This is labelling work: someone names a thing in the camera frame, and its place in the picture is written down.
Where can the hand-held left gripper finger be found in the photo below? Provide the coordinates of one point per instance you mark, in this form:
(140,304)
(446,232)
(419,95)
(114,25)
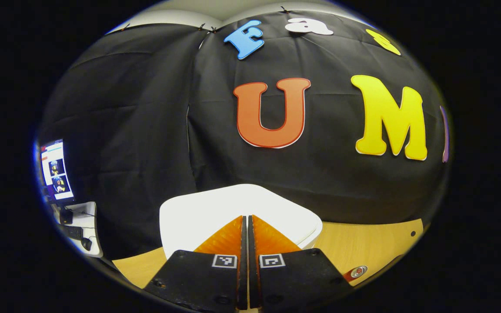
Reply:
(243,261)
(252,269)

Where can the white desktop garbage bin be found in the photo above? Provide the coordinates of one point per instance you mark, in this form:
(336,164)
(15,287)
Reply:
(233,204)

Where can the red pop can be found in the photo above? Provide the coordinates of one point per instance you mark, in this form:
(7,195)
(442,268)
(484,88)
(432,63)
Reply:
(357,272)

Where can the black computer mouse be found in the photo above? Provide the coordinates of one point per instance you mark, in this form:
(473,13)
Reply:
(86,244)

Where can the white side table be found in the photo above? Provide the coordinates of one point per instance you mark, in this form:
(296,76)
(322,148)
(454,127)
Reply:
(88,221)

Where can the black keyboard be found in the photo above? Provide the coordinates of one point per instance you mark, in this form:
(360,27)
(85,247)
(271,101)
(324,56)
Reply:
(74,233)

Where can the black backdrop cloth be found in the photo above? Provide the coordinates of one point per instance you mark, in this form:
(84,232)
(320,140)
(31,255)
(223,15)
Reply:
(146,108)

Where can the black monitor stand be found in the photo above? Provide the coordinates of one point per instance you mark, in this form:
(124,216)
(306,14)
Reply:
(65,216)

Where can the computer monitor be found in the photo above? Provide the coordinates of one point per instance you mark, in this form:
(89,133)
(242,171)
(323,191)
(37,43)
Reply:
(55,169)

